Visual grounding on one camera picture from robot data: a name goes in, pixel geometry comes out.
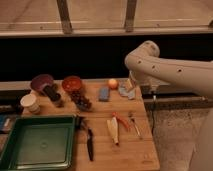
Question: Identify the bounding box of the crumpled grey blue cloth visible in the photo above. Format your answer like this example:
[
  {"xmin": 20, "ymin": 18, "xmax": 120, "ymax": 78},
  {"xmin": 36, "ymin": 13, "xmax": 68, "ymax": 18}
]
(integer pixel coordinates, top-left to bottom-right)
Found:
[{"xmin": 118, "ymin": 84, "xmax": 135, "ymax": 100}]

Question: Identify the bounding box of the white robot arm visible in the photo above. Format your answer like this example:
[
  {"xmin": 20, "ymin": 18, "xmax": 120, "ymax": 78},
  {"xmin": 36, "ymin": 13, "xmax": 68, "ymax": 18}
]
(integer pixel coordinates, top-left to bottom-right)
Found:
[{"xmin": 125, "ymin": 40, "xmax": 213, "ymax": 171}]

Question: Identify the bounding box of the orange carrot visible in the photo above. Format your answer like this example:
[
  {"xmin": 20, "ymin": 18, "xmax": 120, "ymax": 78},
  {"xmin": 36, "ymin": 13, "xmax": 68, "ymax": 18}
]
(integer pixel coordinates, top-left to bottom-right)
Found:
[{"xmin": 112, "ymin": 112, "xmax": 130, "ymax": 131}]

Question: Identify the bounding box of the wooden cutting board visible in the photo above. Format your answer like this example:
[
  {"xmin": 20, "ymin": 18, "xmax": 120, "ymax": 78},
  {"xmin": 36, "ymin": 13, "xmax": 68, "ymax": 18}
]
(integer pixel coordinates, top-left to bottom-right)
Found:
[{"xmin": 21, "ymin": 81, "xmax": 161, "ymax": 171}]

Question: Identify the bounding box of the white paper cup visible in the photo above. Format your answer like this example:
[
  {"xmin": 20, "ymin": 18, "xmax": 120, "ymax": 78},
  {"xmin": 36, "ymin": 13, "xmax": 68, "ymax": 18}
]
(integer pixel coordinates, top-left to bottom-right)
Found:
[{"xmin": 20, "ymin": 94, "xmax": 40, "ymax": 114}]

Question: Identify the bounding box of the blue object at left edge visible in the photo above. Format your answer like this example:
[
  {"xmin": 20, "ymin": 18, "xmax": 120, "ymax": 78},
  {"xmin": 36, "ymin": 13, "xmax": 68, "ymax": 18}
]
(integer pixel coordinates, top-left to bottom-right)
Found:
[{"xmin": 0, "ymin": 115, "xmax": 11, "ymax": 133}]

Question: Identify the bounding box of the purple bowl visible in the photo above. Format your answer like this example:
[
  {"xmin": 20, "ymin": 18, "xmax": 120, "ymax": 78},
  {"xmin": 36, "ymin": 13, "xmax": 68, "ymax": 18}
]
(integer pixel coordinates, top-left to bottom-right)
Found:
[{"xmin": 30, "ymin": 74, "xmax": 54, "ymax": 93}]

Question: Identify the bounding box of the red yellow apple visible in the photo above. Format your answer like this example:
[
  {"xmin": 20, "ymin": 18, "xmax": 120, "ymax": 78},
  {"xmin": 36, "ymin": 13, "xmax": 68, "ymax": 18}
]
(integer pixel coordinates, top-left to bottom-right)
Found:
[{"xmin": 108, "ymin": 78, "xmax": 118, "ymax": 89}]

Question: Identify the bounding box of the red bowl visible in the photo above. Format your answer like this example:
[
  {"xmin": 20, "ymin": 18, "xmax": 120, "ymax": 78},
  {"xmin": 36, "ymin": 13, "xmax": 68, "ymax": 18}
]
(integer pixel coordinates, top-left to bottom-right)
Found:
[{"xmin": 62, "ymin": 76, "xmax": 82, "ymax": 92}]

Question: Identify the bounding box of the black kitchen knife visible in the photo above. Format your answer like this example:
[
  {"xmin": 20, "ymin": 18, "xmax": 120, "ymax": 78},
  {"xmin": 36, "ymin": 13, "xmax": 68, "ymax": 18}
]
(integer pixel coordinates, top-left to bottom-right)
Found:
[{"xmin": 87, "ymin": 129, "xmax": 94, "ymax": 161}]

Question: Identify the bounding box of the blue sponge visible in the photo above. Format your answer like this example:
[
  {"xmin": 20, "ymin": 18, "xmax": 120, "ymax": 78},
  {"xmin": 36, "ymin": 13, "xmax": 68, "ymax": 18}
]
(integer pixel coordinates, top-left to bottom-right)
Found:
[{"xmin": 99, "ymin": 87, "xmax": 109, "ymax": 102}]

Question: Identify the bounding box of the green plastic tray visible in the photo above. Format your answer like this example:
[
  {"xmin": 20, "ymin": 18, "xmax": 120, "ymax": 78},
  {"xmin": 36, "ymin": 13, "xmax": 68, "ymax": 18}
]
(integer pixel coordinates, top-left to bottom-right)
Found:
[{"xmin": 0, "ymin": 116, "xmax": 75, "ymax": 171}]

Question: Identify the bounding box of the metal fork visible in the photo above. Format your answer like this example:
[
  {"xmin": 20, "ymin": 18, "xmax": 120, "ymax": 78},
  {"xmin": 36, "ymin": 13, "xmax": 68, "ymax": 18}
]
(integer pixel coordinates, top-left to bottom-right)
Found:
[{"xmin": 128, "ymin": 112, "xmax": 142, "ymax": 139}]

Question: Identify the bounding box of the bunch of dark grapes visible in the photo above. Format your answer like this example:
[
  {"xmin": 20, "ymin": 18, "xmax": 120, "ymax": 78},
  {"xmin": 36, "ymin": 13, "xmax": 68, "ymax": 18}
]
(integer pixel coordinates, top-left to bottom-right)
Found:
[{"xmin": 71, "ymin": 91, "xmax": 92, "ymax": 111}]

